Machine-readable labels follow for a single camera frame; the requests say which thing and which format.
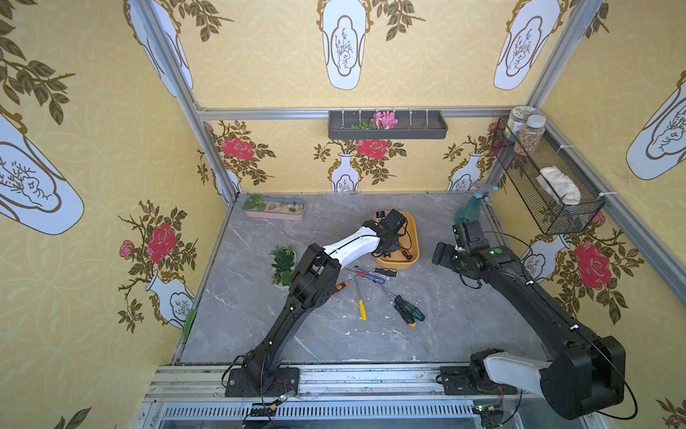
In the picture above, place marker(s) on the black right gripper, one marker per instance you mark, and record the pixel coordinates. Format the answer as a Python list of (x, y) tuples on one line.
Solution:
[(444, 255)]

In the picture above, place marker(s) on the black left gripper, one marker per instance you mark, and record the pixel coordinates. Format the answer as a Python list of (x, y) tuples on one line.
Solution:
[(400, 239)]

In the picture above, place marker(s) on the red blue clear screwdriver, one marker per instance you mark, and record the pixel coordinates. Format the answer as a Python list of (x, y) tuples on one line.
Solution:
[(373, 277)]

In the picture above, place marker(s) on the orange black stubby screwdriver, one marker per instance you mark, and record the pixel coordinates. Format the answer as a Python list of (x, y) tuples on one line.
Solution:
[(339, 287)]

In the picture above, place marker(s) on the green black handle screwdriver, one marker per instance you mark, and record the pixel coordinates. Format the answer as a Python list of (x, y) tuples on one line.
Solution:
[(413, 310)]

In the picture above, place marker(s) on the yellow handle screwdriver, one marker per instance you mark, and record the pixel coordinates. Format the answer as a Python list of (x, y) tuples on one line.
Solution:
[(360, 300)]

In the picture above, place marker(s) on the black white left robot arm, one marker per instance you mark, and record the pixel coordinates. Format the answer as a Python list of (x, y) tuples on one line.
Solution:
[(314, 282)]

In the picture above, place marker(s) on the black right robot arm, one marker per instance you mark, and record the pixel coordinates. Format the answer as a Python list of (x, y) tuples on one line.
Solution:
[(585, 373)]

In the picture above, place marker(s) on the yellow plastic storage box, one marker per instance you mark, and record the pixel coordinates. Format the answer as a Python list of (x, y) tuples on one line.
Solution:
[(385, 262)]

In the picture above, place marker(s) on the small black yellow screwdriver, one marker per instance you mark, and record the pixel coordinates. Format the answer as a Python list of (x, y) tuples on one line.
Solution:
[(379, 271)]

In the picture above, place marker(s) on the teal plastic spray bottle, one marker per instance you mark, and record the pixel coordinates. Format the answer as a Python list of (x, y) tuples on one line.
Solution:
[(471, 210)]

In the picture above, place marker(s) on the pink artificial flower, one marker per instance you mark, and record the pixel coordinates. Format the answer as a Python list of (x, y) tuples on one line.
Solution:
[(384, 120)]

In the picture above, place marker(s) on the green artificial succulent plant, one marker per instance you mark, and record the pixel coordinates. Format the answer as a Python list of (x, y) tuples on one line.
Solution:
[(284, 260)]

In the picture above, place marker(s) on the beige crumpled cloth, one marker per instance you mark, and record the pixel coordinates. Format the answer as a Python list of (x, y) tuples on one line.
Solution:
[(560, 186)]

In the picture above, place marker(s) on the glass jar with beans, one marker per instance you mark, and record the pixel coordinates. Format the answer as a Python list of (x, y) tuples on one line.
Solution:
[(530, 134)]

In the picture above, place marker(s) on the pink miniature landscape tray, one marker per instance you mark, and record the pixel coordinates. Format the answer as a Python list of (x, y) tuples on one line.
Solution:
[(287, 209)]

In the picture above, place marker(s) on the glass jar white lid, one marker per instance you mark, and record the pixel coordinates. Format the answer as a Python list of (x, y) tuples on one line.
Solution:
[(517, 119)]

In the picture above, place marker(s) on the black wire wall basket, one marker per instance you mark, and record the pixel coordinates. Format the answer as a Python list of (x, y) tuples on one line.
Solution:
[(522, 171)]

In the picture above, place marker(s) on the dark grey wall shelf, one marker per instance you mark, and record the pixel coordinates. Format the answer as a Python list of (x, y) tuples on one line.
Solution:
[(412, 124)]

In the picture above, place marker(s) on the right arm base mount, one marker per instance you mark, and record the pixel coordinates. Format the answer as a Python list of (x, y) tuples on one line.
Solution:
[(473, 378)]

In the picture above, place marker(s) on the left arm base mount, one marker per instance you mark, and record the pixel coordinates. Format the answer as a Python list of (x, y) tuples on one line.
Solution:
[(242, 385)]

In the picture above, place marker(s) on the aluminium frame rail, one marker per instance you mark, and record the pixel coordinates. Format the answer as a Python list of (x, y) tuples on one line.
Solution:
[(156, 32)]

